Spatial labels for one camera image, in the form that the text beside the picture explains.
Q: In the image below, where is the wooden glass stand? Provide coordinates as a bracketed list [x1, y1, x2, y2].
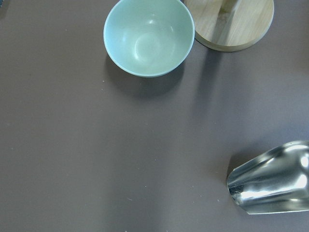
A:
[184, 0, 274, 52]

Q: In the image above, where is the metal ice scoop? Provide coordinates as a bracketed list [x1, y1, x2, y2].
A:
[226, 141, 309, 215]

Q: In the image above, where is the green bowl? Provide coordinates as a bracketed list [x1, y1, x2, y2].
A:
[103, 0, 195, 78]

